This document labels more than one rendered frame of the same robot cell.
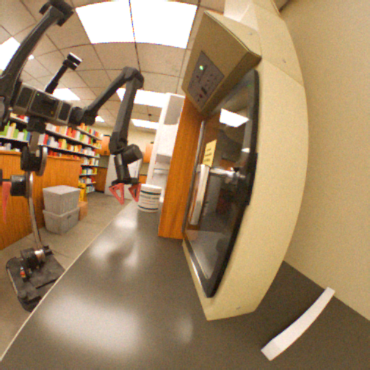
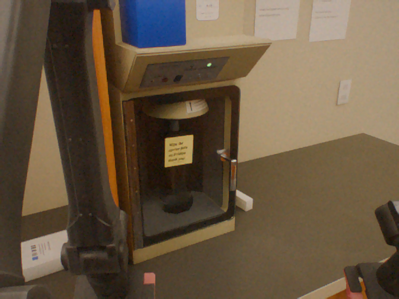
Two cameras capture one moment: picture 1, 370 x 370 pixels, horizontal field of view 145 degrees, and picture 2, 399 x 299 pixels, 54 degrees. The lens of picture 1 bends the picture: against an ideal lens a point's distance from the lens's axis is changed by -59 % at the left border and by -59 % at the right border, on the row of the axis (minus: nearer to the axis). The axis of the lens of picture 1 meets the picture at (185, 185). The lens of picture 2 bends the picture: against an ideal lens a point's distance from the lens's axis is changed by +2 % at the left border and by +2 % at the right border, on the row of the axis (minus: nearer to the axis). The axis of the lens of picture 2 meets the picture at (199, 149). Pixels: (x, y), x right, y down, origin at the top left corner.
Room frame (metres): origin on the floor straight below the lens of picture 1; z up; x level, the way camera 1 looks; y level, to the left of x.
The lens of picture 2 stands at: (0.58, 0.81, 1.62)
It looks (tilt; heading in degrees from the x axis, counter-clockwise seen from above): 23 degrees down; 251
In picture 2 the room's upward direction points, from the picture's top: straight up
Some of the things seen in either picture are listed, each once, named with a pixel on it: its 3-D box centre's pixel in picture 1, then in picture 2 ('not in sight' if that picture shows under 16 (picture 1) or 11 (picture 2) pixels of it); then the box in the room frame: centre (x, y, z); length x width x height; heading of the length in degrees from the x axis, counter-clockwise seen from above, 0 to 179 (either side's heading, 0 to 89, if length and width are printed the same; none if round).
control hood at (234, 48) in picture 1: (207, 74); (196, 64); (0.31, 0.00, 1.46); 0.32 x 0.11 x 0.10; 10
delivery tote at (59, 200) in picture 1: (62, 198); not in sight; (1.66, 1.88, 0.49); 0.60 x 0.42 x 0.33; 10
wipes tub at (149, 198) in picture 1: (149, 197); not in sight; (0.86, 0.20, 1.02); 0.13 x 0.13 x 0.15
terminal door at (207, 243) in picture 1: (208, 179); (187, 167); (0.32, -0.05, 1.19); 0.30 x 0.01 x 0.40; 10
